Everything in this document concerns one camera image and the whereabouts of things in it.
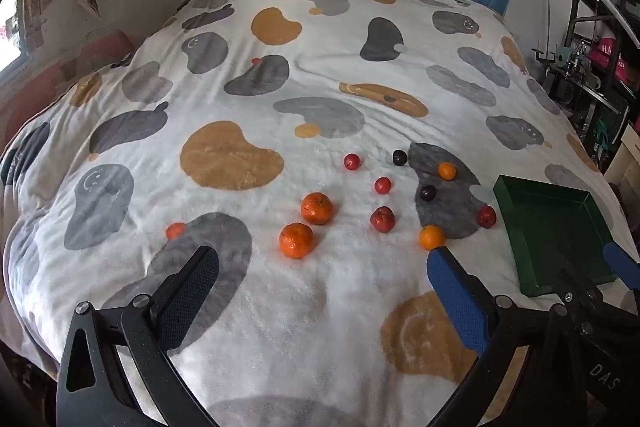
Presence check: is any white blanket with blob print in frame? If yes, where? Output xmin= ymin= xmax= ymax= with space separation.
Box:
xmin=0 ymin=0 xmax=640 ymax=427

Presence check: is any large orange mandarin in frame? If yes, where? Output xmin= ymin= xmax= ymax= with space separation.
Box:
xmin=279 ymin=222 xmax=315 ymax=260
xmin=300 ymin=192 xmax=334 ymax=226

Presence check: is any pink bag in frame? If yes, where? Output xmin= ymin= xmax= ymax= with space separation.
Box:
xmin=589 ymin=34 xmax=629 ymax=80

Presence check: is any green cardboard tray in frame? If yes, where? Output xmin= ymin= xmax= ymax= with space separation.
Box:
xmin=492 ymin=174 xmax=621 ymax=298

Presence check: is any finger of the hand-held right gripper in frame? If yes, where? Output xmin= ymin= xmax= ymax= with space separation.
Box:
xmin=602 ymin=241 xmax=640 ymax=294
xmin=556 ymin=266 xmax=607 ymax=309

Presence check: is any green rope bundle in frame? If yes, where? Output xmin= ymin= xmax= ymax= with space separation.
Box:
xmin=592 ymin=119 xmax=613 ymax=160

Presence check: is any teal sewing machine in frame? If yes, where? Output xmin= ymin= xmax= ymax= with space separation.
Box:
xmin=531 ymin=44 xmax=601 ymax=75

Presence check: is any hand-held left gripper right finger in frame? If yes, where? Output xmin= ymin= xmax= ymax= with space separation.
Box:
xmin=426 ymin=246 xmax=596 ymax=427

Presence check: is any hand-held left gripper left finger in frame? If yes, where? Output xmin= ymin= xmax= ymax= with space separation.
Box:
xmin=56 ymin=245 xmax=221 ymax=427

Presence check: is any window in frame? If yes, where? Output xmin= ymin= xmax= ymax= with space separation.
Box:
xmin=0 ymin=0 xmax=26 ymax=70

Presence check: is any thin metal rod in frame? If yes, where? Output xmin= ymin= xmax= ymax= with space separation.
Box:
xmin=542 ymin=0 xmax=552 ymax=55

